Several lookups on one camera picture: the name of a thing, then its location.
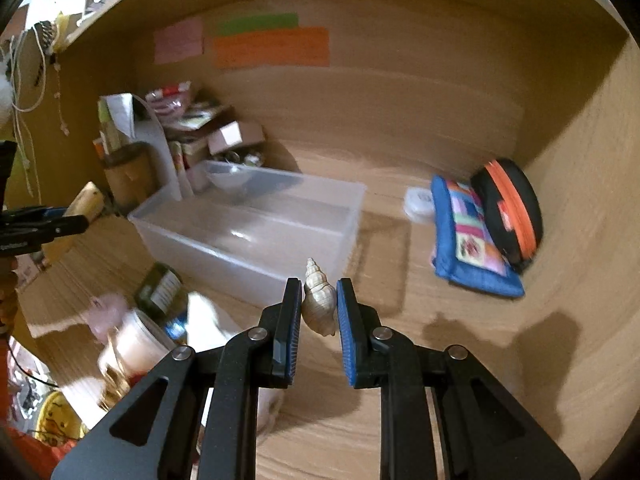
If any cream lotion bottle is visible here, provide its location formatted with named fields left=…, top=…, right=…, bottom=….
left=42, top=181, right=105, bottom=266

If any white candle jar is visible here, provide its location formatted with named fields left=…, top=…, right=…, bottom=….
left=98, top=309, right=176, bottom=378

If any dark green spray bottle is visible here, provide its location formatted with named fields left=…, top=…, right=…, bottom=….
left=134, top=262, right=182, bottom=322

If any spiral seashell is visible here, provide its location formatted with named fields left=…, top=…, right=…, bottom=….
left=302, top=258, right=337, bottom=337

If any brown ceramic mug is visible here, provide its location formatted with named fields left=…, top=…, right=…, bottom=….
left=103, top=142, right=158, bottom=214

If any white paper sheet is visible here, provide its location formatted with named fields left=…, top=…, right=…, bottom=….
left=101, top=93, right=134, bottom=139

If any white file holder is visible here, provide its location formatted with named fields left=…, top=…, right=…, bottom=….
left=132, top=94, right=182, bottom=200

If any stack of booklets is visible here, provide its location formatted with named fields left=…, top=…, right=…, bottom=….
left=144, top=80, right=231, bottom=198

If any clear plastic storage bin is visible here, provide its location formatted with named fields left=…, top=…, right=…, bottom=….
left=128, top=160, right=367, bottom=307

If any black orange zip case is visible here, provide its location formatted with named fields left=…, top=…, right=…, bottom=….
left=471, top=158, right=544, bottom=274

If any small white cardboard box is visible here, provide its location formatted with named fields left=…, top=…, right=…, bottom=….
left=207, top=122, right=265, bottom=155

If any glass bowl with trinkets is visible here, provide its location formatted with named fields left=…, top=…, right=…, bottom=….
left=217, top=148, right=266, bottom=167

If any pink sticky note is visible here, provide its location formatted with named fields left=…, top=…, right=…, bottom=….
left=153, top=16, right=204, bottom=65

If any green sticky note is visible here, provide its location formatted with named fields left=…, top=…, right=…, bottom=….
left=215, top=12, right=299, bottom=37

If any orange sticky note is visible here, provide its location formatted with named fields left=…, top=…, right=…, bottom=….
left=213, top=27, right=330, bottom=70

